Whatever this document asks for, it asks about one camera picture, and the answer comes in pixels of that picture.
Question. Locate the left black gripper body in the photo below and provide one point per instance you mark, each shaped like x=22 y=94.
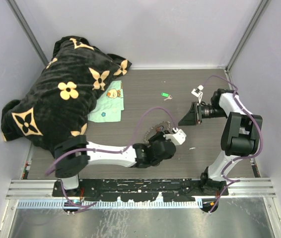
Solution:
x=157 y=138

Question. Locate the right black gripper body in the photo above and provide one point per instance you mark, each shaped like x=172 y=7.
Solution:
x=204 y=112

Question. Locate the large keyring with small rings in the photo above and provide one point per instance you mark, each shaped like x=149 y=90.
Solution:
x=151 y=132

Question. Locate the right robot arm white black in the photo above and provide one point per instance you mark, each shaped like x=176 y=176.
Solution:
x=240 y=138

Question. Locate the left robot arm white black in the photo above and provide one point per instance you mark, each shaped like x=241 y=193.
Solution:
x=73 y=155

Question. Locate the green key tag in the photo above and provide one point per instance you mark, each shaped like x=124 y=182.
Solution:
x=164 y=94

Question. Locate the mint green cartoon cloth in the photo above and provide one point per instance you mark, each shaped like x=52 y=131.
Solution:
x=110 y=105

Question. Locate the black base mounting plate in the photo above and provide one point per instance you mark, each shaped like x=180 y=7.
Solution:
x=141 y=190

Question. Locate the black floral plush blanket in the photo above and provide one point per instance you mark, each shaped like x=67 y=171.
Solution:
x=57 y=106

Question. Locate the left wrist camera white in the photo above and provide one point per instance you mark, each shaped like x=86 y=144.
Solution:
x=178 y=136

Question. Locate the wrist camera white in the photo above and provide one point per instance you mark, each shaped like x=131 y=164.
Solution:
x=178 y=136
x=198 y=92

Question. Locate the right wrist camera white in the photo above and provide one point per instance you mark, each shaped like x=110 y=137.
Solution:
x=198 y=92

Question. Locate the aluminium rail with slotted duct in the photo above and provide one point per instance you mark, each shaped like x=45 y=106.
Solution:
x=47 y=194

